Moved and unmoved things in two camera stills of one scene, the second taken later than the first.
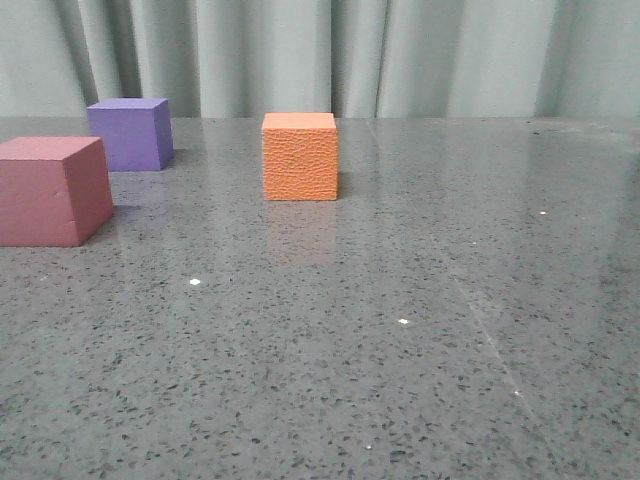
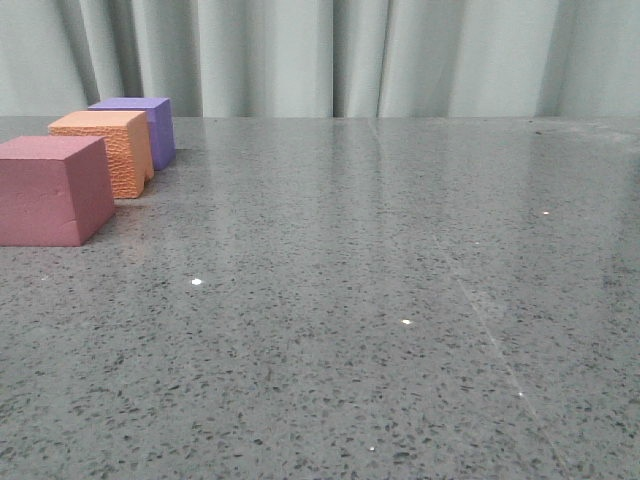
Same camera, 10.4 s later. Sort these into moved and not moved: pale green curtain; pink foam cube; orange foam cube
Moved: orange foam cube
Not moved: pink foam cube; pale green curtain
